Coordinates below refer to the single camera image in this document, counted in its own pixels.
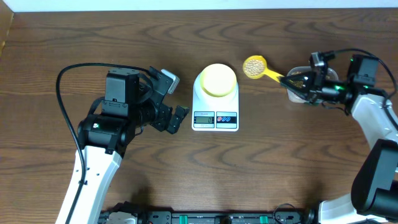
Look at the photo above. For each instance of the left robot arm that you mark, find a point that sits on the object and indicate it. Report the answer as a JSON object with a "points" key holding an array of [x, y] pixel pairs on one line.
{"points": [[133, 99]]}

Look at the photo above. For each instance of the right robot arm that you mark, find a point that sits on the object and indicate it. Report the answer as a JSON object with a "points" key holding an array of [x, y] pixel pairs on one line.
{"points": [[373, 196]]}

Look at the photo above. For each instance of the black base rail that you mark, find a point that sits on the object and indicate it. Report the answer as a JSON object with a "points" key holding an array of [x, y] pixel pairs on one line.
{"points": [[165, 217]]}

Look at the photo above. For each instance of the soybeans in scoop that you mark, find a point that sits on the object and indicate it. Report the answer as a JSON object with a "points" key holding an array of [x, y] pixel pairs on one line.
{"points": [[253, 67]]}

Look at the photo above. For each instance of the soybeans in container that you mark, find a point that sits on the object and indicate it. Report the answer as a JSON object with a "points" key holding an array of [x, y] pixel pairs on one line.
{"points": [[295, 73]]}

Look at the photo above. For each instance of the pale yellow bowl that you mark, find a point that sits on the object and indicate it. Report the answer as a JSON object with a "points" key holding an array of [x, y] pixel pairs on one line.
{"points": [[218, 80]]}

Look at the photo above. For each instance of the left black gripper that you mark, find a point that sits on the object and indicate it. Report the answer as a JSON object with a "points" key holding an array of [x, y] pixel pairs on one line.
{"points": [[160, 121]]}

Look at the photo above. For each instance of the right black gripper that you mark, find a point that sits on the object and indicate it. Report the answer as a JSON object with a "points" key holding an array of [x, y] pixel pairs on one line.
{"points": [[313, 87]]}

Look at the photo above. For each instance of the yellow measuring scoop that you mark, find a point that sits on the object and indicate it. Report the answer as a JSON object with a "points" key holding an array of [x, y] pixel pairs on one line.
{"points": [[267, 72]]}

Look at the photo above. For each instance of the white digital kitchen scale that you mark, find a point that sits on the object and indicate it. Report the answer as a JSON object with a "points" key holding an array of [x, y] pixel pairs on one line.
{"points": [[211, 113]]}

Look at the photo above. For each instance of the clear plastic container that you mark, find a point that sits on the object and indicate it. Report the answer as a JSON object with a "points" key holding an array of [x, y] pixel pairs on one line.
{"points": [[295, 98]]}

